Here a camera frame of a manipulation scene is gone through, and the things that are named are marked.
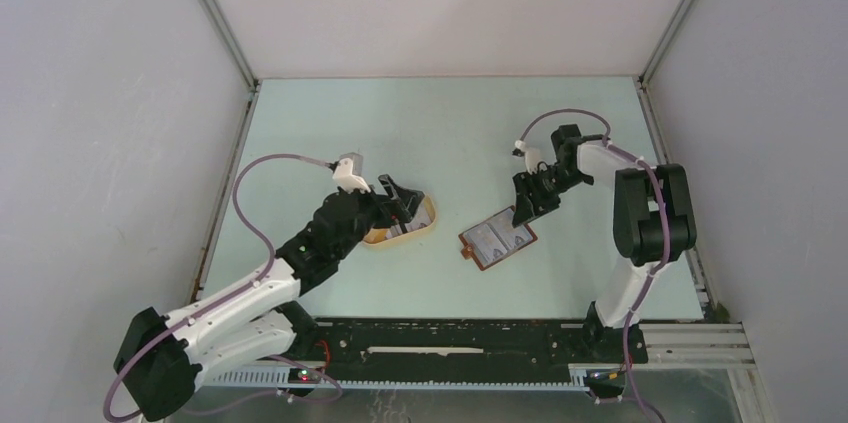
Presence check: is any orange VIP card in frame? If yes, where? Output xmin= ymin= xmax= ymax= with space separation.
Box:
xmin=363 ymin=228 xmax=391 ymax=245

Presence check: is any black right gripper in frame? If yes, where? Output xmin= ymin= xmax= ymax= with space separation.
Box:
xmin=511 ymin=164 xmax=590 ymax=228

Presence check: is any stack of white cards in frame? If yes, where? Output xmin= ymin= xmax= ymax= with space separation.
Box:
xmin=389 ymin=211 xmax=433 ymax=239

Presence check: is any beige plastic card tray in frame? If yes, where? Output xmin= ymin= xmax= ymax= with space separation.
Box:
xmin=362 ymin=194 xmax=438 ymax=249

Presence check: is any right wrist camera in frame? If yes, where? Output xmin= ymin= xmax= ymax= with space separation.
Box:
xmin=513 ymin=140 xmax=543 ymax=174

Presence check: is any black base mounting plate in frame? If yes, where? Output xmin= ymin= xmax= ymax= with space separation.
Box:
xmin=282 ymin=318 xmax=648 ymax=386

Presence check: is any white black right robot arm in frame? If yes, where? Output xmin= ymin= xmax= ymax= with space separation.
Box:
xmin=512 ymin=124 xmax=697 ymax=361

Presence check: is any aluminium frame rail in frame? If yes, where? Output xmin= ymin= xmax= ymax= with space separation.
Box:
xmin=153 ymin=320 xmax=757 ymax=391

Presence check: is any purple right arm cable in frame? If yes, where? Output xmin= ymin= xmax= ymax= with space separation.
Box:
xmin=513 ymin=108 xmax=670 ymax=423

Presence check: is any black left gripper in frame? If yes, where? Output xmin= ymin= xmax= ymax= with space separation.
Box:
xmin=334 ymin=174 xmax=422 ymax=260

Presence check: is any brown leather card holder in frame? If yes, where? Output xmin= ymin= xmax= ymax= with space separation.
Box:
xmin=458 ymin=206 xmax=538 ymax=271

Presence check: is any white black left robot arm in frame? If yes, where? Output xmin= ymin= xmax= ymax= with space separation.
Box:
xmin=103 ymin=153 xmax=426 ymax=422

